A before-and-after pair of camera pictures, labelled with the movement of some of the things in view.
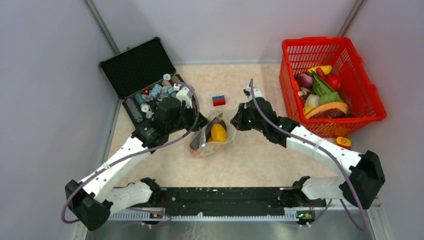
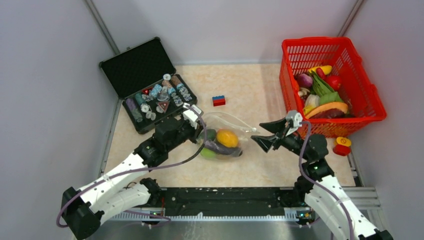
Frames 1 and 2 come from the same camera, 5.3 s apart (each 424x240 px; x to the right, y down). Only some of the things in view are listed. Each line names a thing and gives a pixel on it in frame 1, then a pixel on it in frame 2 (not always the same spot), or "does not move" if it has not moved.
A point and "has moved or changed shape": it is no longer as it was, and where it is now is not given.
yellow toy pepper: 326,69 does not move
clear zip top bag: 220,130 has moved or changed shape
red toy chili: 320,71 does not move
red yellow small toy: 344,142 does not move
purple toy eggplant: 203,135 to 214,146
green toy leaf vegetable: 325,92 does not move
